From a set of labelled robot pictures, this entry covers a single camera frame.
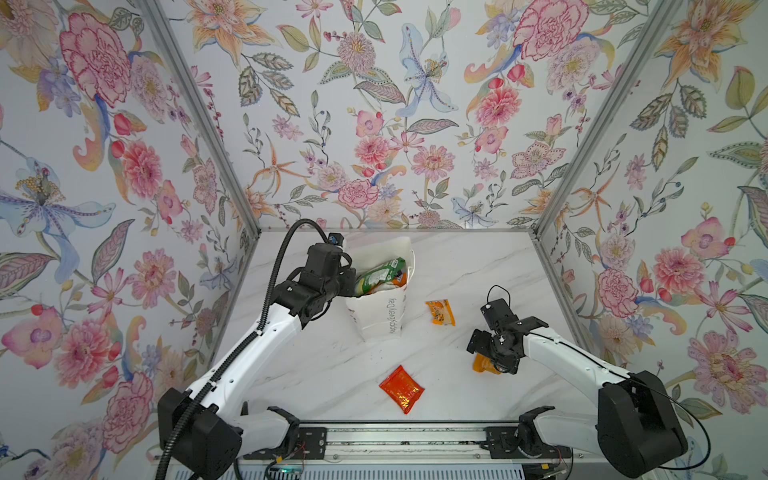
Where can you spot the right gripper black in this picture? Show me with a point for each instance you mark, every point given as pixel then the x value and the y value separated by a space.
pixel 477 343

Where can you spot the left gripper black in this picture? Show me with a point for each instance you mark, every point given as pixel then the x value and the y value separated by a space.
pixel 347 272

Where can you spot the small orange candy wrapper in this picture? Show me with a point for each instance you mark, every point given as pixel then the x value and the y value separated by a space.
pixel 482 364

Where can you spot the green Fox's candy bag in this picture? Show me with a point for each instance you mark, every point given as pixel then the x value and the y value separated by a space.
pixel 379 278

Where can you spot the white paper bag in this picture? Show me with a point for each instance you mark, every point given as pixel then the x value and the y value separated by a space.
pixel 379 317

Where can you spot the orange Fox's candy bag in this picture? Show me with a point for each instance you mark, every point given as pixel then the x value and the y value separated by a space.
pixel 401 279

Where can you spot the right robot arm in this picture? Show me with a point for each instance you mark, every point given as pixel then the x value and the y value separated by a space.
pixel 634 426

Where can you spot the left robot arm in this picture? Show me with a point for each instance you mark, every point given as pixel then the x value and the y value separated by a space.
pixel 206 427

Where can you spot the small orange snack packet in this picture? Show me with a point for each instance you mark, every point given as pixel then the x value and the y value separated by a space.
pixel 441 312

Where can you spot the red snack packet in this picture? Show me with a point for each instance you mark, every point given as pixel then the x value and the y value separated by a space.
pixel 402 389

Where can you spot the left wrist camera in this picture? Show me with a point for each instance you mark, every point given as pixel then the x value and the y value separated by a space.
pixel 336 239

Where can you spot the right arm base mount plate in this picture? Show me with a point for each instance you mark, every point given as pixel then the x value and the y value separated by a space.
pixel 504 442

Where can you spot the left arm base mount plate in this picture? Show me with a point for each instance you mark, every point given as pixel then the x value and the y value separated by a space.
pixel 305 443

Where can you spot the aluminium front rail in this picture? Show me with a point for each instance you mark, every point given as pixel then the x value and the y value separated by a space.
pixel 405 442

